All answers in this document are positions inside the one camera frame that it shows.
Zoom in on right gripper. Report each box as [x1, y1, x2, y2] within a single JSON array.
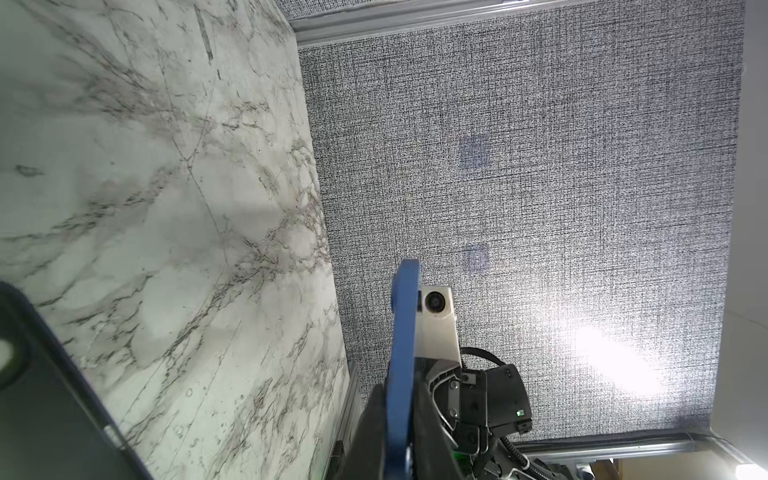
[[427, 360, 533, 456]]

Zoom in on blue phone black screen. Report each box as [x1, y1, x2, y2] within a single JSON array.
[[384, 259, 420, 479]]

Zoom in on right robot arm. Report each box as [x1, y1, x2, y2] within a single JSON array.
[[426, 360, 575, 479]]

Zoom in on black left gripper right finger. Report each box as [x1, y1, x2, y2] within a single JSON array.
[[411, 359, 463, 480]]

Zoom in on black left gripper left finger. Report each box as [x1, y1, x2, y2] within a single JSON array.
[[336, 384, 386, 480]]

